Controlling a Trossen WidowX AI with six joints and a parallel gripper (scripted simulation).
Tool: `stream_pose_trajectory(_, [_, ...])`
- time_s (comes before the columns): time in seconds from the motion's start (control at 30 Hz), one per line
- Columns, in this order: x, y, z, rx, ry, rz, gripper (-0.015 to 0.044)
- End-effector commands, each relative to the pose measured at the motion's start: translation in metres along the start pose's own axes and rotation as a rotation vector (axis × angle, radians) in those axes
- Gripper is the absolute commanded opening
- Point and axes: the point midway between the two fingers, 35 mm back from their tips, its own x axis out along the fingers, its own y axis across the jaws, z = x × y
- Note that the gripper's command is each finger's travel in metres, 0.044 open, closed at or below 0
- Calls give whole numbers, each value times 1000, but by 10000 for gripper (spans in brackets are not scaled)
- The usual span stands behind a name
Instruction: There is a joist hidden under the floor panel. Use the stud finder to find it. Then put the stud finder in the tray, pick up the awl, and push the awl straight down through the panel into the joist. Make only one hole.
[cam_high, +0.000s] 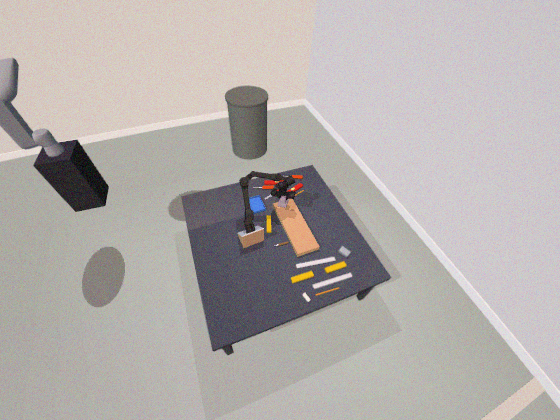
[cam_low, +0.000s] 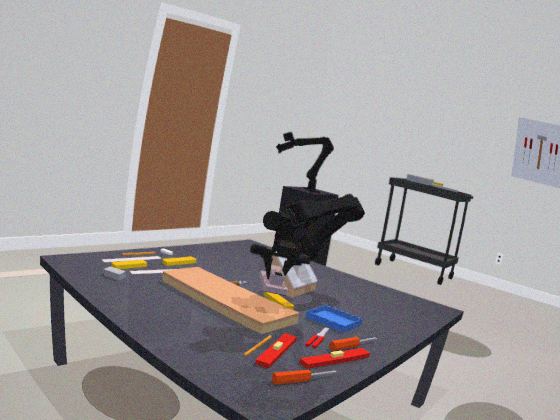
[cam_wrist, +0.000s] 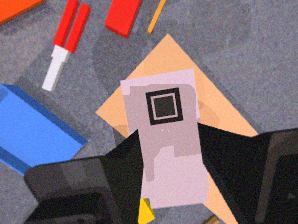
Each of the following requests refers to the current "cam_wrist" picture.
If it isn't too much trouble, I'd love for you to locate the yellow flat bar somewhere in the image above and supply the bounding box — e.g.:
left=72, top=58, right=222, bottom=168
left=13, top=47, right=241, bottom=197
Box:
left=138, top=198, right=155, bottom=224

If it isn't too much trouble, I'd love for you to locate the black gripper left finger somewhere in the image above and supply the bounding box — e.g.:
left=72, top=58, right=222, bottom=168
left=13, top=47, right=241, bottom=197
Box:
left=24, top=129, right=144, bottom=224

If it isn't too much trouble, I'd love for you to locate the orange rod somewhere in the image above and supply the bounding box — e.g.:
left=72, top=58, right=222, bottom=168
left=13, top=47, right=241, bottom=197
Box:
left=147, top=0, right=166, bottom=34

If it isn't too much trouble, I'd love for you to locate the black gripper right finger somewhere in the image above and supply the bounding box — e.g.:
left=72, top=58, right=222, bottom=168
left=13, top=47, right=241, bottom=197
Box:
left=197, top=122, right=298, bottom=224

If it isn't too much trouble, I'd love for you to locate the brown wooden-handled awl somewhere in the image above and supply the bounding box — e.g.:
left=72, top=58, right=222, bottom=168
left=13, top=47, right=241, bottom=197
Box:
left=203, top=214, right=220, bottom=224

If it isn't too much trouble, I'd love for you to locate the red rectangular block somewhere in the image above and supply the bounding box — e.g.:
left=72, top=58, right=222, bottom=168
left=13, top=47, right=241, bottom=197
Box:
left=105, top=0, right=142, bottom=39

